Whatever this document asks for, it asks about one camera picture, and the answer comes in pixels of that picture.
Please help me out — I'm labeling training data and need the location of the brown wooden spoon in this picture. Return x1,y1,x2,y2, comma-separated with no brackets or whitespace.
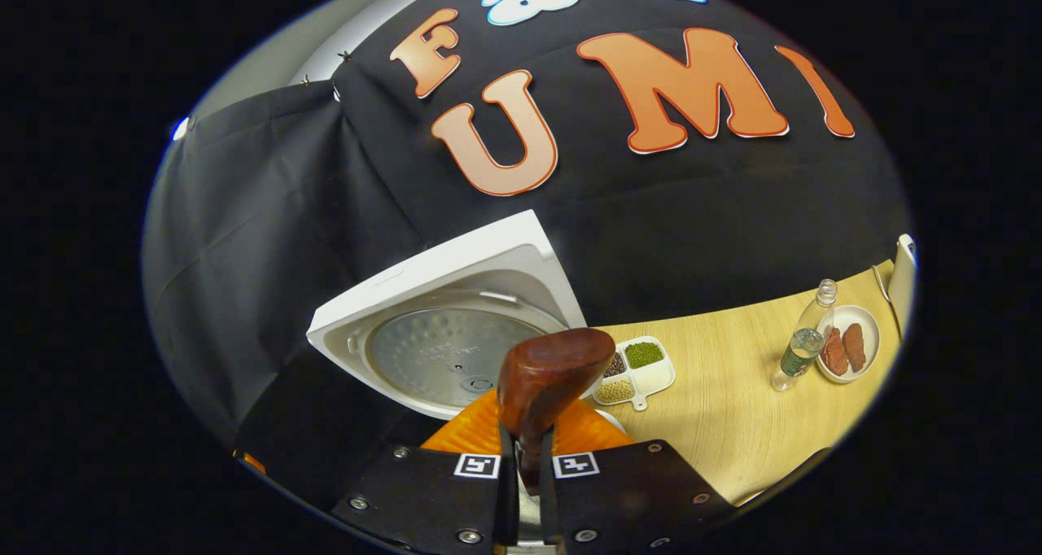
497,327,617,495

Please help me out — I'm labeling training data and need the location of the clear plastic water bottle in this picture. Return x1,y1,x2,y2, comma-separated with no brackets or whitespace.
771,278,839,393

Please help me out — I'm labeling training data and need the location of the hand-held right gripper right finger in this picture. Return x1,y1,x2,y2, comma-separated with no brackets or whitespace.
537,392,733,552

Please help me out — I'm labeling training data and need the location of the white toaster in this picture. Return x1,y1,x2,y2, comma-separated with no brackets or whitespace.
887,234,917,336

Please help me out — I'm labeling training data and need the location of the white rice cooker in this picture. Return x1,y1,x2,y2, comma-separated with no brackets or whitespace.
306,209,629,548

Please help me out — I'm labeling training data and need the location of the white toaster cable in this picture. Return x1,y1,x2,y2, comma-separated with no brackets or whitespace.
871,264,896,312

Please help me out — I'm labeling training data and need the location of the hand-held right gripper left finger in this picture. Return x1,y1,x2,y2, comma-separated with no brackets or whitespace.
332,388,519,552

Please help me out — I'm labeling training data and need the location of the white divided bean dish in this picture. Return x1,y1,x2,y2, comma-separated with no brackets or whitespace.
590,335,676,412

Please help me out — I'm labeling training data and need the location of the white oval plate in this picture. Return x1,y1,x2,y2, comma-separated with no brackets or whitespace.
817,304,882,385

